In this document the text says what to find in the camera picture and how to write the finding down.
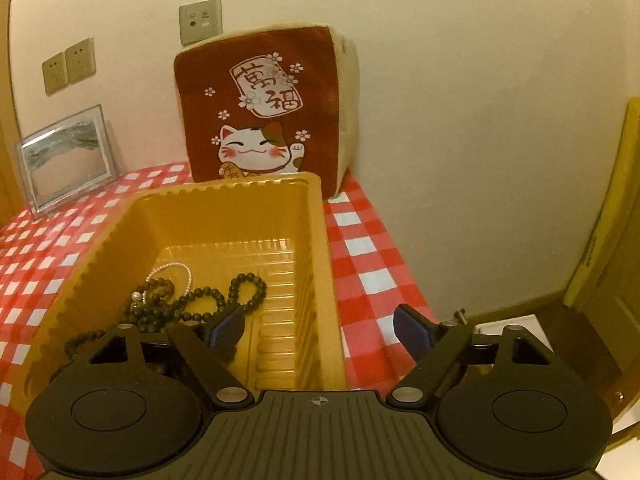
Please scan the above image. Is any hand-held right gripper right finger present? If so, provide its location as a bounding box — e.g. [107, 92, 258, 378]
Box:
[391, 304, 553, 406]

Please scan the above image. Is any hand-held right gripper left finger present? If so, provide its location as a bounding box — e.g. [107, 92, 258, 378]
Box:
[89, 306, 251, 406]

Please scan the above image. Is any dark green bead necklace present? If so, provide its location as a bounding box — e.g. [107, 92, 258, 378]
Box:
[122, 272, 268, 333]

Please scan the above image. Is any white pearl necklace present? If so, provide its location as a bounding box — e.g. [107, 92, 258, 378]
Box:
[131, 262, 193, 306]

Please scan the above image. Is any yellow plastic tray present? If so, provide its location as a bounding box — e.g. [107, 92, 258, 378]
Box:
[22, 171, 348, 401]

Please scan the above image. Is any red white checkered tablecloth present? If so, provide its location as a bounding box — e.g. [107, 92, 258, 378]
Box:
[0, 160, 438, 480]

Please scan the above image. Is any white board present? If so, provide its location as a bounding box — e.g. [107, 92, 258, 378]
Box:
[472, 314, 546, 346]

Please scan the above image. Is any red lucky cat cushion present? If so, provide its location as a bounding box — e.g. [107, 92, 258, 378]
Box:
[174, 25, 362, 200]

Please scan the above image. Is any yellow wooden door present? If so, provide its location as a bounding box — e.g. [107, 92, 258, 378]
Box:
[562, 100, 640, 461]

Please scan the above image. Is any silver picture frame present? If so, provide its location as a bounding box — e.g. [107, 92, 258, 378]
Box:
[15, 104, 120, 220]

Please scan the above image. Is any wooden wall panel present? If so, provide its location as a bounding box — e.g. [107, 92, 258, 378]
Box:
[0, 0, 23, 221]

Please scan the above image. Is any beige wall power socket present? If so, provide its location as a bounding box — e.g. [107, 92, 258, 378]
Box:
[65, 37, 97, 85]
[42, 51, 68, 96]

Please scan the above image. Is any beige wall data socket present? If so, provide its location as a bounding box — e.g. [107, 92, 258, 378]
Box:
[179, 0, 223, 45]

